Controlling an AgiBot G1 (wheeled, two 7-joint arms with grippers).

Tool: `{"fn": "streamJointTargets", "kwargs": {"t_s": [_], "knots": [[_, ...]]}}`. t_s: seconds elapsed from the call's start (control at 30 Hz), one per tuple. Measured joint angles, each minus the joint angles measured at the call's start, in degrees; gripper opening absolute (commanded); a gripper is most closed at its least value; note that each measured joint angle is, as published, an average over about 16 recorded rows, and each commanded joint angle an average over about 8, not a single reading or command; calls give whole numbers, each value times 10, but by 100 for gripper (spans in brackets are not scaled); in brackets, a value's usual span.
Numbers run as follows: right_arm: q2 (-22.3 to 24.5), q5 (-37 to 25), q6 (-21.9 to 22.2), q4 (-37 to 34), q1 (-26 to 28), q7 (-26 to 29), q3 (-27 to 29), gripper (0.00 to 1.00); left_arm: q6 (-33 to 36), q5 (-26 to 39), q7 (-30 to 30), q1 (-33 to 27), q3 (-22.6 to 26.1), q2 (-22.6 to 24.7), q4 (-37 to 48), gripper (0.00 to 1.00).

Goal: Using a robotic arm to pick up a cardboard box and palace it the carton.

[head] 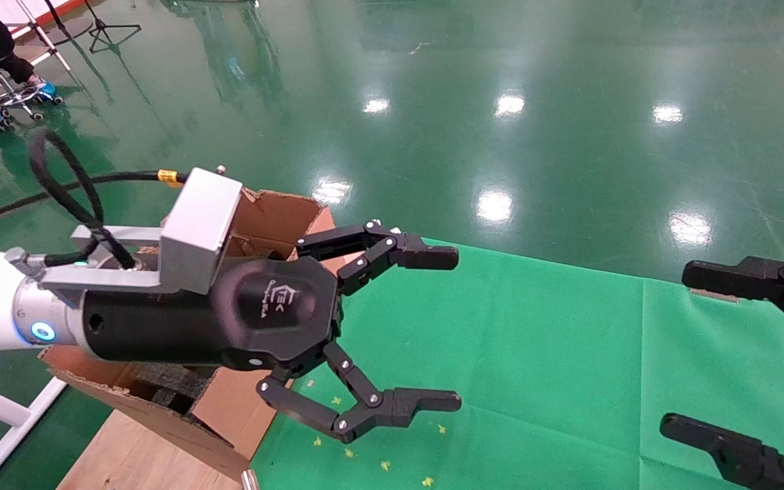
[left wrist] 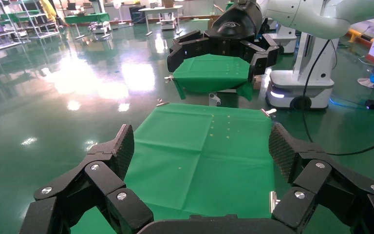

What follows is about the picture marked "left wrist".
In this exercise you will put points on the white long table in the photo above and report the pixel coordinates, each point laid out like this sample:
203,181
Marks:
159,9

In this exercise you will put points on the white standing fan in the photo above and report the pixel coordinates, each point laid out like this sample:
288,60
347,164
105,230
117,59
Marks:
120,6

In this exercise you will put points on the green covered table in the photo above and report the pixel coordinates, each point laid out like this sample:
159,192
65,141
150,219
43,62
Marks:
83,17

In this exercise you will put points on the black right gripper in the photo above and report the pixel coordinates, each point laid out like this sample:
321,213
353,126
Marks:
235,29

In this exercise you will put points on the metal storage shelving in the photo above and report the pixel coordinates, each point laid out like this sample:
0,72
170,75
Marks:
12,25

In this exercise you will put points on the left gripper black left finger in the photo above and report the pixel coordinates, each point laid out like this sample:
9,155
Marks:
77,193

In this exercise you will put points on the green cloth with yellow marks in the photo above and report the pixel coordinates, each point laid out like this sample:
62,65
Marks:
200,161

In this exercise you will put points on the white wheeled robot body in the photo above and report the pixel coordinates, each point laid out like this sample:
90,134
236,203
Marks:
303,87

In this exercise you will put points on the small wooden block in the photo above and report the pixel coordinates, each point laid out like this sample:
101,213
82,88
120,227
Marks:
257,82

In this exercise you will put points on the white small cart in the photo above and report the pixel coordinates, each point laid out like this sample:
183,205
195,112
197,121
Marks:
167,22

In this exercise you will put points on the white table clamp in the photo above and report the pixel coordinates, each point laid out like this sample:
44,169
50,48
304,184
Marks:
215,98

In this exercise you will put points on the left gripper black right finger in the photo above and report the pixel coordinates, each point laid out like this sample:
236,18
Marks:
329,193

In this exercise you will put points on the black bin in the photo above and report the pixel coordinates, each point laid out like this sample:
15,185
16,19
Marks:
137,14

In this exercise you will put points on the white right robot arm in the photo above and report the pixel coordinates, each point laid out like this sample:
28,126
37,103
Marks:
303,16

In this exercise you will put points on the plain green cloth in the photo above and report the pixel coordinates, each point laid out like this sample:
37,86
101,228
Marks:
212,74

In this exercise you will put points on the silver metal clip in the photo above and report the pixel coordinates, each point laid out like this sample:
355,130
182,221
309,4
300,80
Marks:
169,78
162,102
269,112
273,200

